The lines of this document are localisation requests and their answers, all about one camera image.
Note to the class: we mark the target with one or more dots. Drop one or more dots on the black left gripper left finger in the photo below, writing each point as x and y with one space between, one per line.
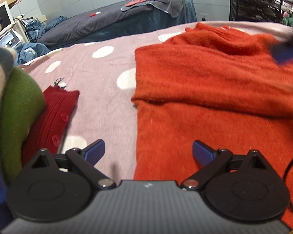
54 187

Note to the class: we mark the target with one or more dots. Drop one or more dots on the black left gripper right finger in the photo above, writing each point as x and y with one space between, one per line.
243 188

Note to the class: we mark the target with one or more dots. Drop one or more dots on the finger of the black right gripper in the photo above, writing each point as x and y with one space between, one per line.
283 52

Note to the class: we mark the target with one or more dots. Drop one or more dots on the orange-red knit sweater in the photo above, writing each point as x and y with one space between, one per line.
215 84

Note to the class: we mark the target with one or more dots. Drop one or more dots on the dark red buttoned cardigan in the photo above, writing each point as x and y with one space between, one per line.
49 128

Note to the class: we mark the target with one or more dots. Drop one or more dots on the green knit garment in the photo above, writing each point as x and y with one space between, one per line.
22 103

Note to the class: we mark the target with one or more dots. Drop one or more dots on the pink polka dot bedsheet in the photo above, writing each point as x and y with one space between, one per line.
104 73

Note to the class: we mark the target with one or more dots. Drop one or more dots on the grey towel on bed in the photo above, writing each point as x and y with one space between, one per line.
171 7

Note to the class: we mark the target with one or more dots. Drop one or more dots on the white monitor device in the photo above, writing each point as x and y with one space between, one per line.
12 33

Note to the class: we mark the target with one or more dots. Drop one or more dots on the grey blue side bed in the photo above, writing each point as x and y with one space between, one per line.
103 24

